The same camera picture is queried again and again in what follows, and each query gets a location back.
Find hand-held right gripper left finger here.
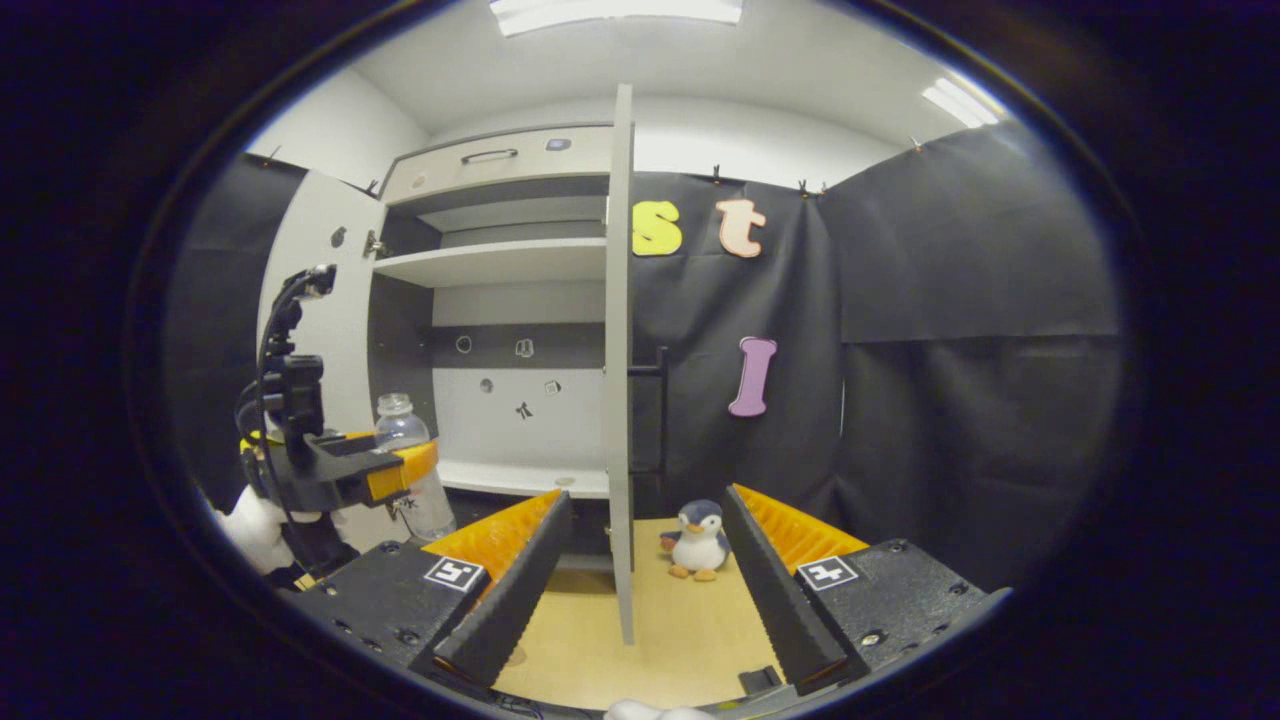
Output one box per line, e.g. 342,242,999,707
295,488,574,691

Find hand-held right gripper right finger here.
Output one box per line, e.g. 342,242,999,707
720,485,1011,698

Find clear plastic bottle red label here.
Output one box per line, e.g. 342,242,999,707
373,393,458,544

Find white cabinet door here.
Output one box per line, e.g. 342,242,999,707
256,168,413,554
603,83,669,646

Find white and grey cabinet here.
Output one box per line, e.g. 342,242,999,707
365,122,613,571

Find white cabinet drawer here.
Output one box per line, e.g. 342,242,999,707
382,124,613,206

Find penguin plush toy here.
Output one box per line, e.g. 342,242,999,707
659,499,732,583

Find black backdrop cloth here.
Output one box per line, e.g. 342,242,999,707
630,120,1126,591
170,150,311,501

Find wide ceiling light panel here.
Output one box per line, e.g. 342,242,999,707
488,0,744,38

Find narrow ceiling light panel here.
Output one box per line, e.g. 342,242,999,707
920,75,1001,129

